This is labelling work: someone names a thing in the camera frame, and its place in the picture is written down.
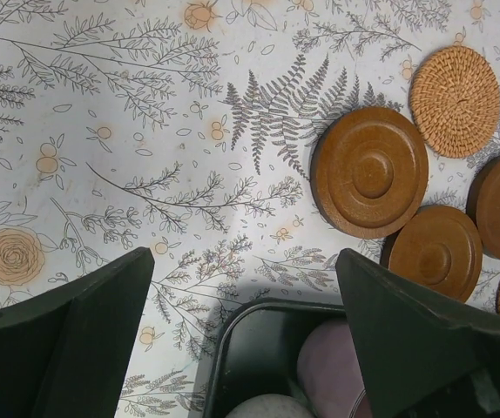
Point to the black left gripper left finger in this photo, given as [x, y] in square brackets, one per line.
[65, 352]

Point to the large brown wooden coaster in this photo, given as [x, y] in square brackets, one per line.
[369, 172]

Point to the black plastic tray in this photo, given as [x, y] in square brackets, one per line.
[257, 352]

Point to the white ceramic mug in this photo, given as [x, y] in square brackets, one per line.
[270, 405]

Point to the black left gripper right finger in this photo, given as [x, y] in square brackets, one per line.
[421, 354]

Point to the small brown wooden coaster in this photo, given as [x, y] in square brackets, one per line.
[439, 248]

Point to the purple ceramic mug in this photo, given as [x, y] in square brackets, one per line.
[329, 372]

